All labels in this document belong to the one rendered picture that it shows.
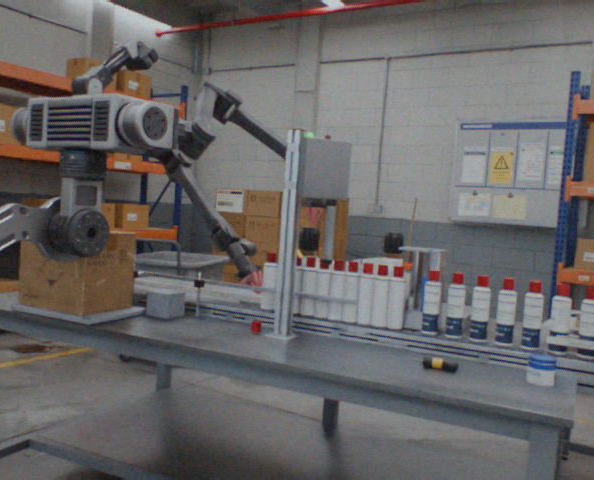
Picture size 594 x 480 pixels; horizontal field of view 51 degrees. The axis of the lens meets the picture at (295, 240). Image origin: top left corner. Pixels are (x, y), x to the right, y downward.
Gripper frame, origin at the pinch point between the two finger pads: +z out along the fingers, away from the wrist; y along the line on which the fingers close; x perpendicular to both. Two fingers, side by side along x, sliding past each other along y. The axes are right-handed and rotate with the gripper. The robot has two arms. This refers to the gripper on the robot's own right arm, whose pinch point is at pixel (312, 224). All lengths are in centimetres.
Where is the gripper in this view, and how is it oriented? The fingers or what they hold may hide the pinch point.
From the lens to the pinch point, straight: 232.9
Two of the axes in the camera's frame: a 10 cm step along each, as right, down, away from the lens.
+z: -0.7, 10.0, 0.7
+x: -4.2, 0.3, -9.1
